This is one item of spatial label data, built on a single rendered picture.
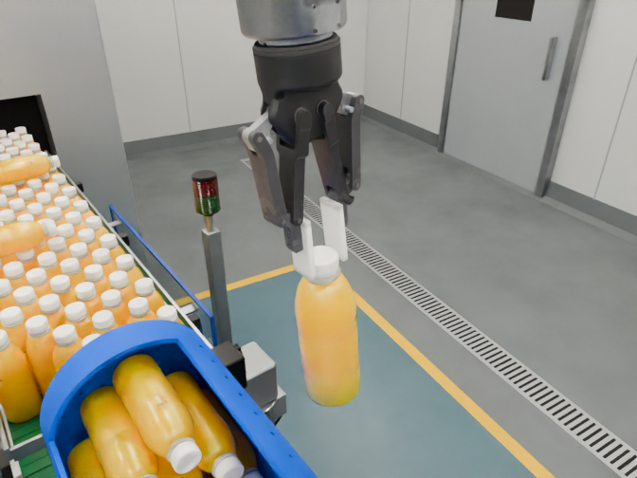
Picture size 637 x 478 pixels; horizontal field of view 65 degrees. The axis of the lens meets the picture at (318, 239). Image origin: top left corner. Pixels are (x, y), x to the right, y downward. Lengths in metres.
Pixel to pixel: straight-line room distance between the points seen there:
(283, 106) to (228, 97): 4.92
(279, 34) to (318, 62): 0.04
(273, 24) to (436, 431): 2.04
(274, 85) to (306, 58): 0.04
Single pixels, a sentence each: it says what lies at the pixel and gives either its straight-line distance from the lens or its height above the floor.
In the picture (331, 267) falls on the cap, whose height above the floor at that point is 1.45.
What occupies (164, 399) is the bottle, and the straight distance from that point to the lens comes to 0.78.
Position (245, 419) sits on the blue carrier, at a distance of 0.71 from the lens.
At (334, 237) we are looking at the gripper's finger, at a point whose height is 1.48.
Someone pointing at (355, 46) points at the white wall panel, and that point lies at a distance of 5.97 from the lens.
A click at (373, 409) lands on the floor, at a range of 2.33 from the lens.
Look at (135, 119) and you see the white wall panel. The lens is 5.15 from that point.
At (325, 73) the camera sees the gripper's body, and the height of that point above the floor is 1.66.
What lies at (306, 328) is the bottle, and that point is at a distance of 0.57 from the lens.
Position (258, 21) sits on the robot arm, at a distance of 0.42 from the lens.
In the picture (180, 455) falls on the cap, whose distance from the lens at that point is 0.73.
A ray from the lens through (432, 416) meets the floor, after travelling 2.35.
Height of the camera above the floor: 1.75
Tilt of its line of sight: 30 degrees down
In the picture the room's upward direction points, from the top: straight up
